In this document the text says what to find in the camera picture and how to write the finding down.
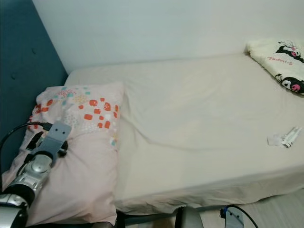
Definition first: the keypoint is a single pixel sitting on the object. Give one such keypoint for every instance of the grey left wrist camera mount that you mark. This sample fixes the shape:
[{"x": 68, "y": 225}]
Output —
[{"x": 56, "y": 137}]

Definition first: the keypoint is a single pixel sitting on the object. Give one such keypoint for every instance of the teal upholstered headboard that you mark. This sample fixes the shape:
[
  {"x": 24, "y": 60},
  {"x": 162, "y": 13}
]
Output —
[{"x": 28, "y": 57}]

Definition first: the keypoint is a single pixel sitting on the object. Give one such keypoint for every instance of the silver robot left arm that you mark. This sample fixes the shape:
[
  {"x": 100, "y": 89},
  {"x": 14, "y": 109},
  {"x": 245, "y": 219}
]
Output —
[{"x": 28, "y": 185}]

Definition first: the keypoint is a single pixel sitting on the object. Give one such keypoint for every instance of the clear plastic wrapper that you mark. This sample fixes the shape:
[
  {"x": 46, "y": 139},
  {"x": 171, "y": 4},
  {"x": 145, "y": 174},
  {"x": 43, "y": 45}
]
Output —
[{"x": 274, "y": 139}]

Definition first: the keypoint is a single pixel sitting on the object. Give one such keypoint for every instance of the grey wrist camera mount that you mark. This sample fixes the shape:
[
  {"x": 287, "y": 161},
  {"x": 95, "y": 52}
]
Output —
[
  {"x": 56, "y": 137},
  {"x": 232, "y": 219}
]

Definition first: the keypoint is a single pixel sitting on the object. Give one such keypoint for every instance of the cream sheeted mattress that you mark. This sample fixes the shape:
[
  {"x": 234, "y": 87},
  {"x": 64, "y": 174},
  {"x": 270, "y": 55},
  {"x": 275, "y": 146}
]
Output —
[{"x": 194, "y": 118}]

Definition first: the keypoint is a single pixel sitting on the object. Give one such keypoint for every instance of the teal upholstered bed base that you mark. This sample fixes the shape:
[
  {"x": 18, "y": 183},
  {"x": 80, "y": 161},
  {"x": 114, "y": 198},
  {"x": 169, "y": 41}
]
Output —
[{"x": 147, "y": 217}]

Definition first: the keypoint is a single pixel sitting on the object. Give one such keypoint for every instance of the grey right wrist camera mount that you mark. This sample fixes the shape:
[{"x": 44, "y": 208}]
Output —
[{"x": 232, "y": 219}]

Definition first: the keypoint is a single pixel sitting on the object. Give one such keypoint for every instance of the white paper tissue packet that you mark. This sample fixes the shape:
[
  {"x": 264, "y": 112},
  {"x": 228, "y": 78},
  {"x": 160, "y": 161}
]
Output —
[{"x": 289, "y": 137}]

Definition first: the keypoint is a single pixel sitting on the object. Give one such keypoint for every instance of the cream cartoon print blanket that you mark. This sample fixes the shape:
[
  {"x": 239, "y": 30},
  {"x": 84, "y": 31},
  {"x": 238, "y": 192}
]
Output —
[{"x": 285, "y": 64}]

